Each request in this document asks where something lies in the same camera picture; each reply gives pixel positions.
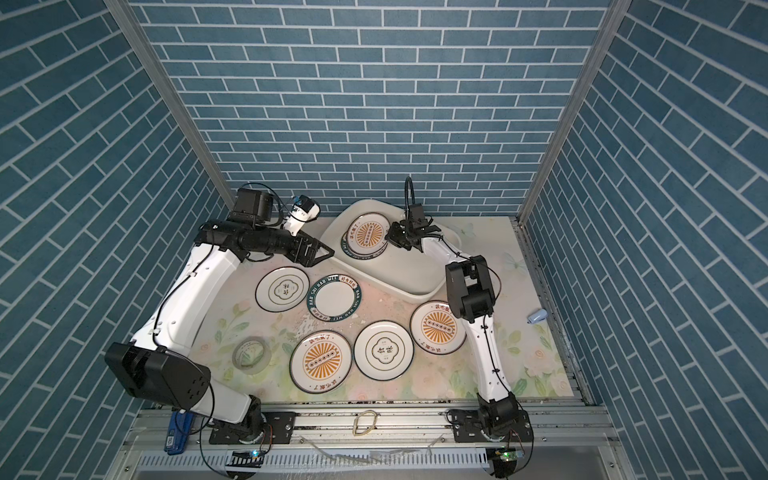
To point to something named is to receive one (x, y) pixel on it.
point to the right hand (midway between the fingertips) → (382, 232)
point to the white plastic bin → (416, 275)
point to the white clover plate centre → (383, 350)
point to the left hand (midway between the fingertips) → (322, 244)
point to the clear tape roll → (251, 355)
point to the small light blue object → (538, 316)
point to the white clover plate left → (281, 289)
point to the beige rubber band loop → (372, 426)
